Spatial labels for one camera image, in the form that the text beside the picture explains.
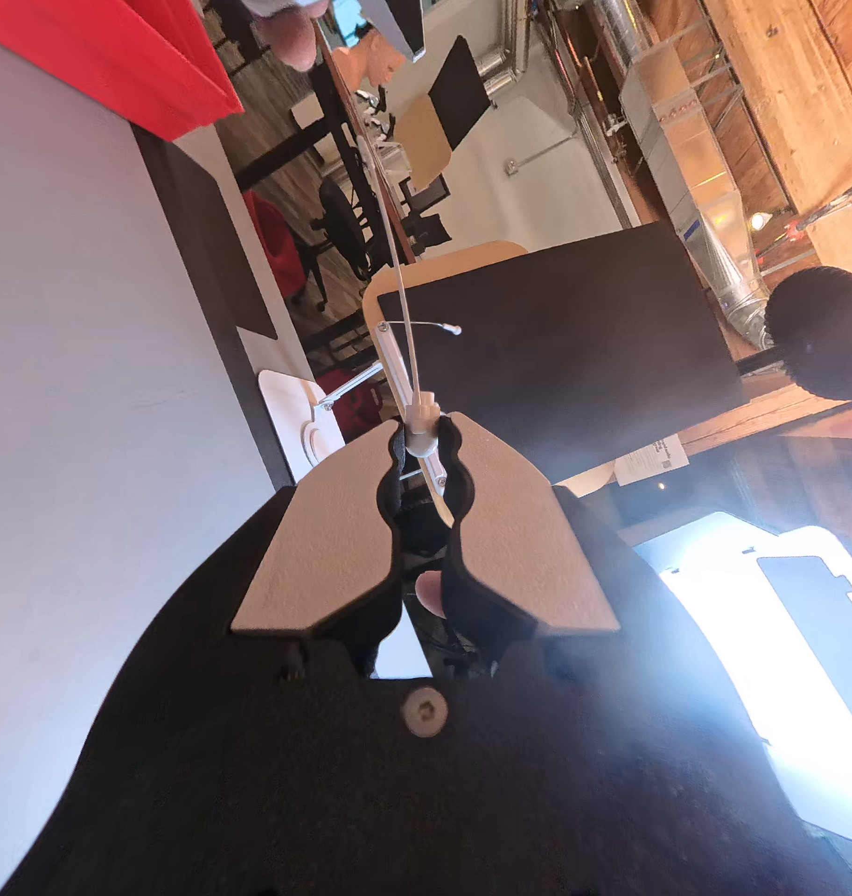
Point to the long wooden desk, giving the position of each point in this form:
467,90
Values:
338,112

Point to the red chair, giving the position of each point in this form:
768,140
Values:
356,406
275,245

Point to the black tan acoustic panel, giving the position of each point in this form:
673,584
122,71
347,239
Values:
461,91

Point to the metal wall conduit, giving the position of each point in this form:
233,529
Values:
545,150

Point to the white paper note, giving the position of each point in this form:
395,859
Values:
650,462

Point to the lit white light box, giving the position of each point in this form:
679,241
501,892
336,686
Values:
720,630

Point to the red plastic bin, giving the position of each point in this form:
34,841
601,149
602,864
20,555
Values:
118,56

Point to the metal air duct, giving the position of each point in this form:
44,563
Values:
685,161

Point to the black cutout sheet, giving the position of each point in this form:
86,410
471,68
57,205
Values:
811,616

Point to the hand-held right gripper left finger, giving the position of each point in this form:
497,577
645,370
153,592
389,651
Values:
314,553

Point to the black round foam ball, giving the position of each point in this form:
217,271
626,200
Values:
825,332

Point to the white articulated desk lamp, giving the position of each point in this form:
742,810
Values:
293,413

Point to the black office chair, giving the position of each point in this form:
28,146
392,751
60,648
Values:
342,224
426,213

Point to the person's left hand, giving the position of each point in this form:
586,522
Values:
293,38

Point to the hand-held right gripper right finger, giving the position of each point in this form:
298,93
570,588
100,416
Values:
531,546

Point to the person's right hand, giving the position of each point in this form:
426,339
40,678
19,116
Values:
431,593

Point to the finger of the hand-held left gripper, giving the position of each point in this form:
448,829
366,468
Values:
398,21

